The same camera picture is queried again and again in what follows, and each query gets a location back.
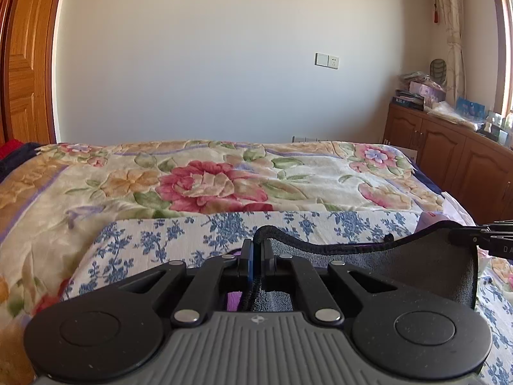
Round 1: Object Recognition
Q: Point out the floral plush blanket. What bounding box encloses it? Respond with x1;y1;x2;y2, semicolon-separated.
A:
0;140;469;385

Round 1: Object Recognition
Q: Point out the wooden window frame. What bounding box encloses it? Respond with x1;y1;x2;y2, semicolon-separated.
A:
490;0;513;119

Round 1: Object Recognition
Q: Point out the pink box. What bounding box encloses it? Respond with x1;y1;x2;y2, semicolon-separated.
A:
408;81;447;104

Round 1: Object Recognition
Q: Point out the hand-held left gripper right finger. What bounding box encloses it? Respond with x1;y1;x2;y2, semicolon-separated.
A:
260;239;398;325

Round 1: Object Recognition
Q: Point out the blue floral white bedsheet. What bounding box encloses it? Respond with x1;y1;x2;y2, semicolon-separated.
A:
60;210;513;385

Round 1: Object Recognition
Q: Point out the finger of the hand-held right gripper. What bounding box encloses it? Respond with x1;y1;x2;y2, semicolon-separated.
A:
449;220;513;249

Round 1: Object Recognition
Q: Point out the dark navy cloth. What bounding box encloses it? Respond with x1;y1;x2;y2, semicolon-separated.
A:
0;142;41;183

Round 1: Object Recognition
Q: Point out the cream plastic bag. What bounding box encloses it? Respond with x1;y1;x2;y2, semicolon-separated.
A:
425;101;478;128

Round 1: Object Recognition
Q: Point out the cream patterned curtain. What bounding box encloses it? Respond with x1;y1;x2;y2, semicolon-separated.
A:
432;0;466;107

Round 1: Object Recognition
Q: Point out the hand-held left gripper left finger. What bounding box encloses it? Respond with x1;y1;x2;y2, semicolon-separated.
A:
117;239;255;328

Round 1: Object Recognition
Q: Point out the wooden wardrobe door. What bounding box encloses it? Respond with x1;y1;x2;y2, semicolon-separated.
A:
0;0;68;145

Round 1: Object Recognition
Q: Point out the red cloth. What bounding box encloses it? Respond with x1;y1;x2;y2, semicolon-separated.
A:
0;139;24;160

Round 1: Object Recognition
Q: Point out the small desk clutter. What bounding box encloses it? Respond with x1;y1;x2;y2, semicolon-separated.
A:
476;109;513;146

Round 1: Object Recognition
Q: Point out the white wall switch panel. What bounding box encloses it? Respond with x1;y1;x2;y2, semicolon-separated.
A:
315;52;341;70

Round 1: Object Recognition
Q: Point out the wooden cabinet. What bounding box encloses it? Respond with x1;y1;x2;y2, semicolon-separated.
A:
383;102;513;225

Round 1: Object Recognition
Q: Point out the blue picture box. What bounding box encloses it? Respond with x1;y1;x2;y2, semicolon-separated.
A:
455;97;486;120

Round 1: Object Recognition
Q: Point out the dark grey towel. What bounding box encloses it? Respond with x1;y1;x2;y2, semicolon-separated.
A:
240;225;480;313

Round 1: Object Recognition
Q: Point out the dark blue box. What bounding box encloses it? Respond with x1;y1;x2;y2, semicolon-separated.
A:
393;89;425;112

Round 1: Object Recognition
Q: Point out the patterned round ornament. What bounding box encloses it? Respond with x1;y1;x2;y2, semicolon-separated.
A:
430;58;448;86

